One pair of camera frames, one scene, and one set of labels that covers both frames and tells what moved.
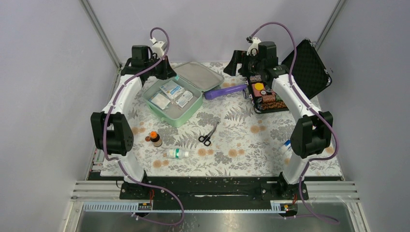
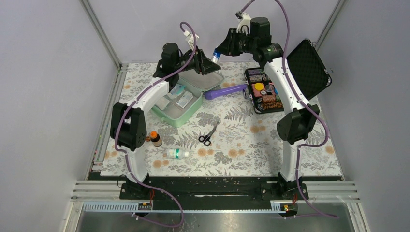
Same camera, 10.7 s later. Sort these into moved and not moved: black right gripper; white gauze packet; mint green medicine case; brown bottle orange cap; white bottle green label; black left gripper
Moved: black left gripper; black right gripper
Not moved: white bottle green label; brown bottle orange cap; mint green medicine case; white gauze packet
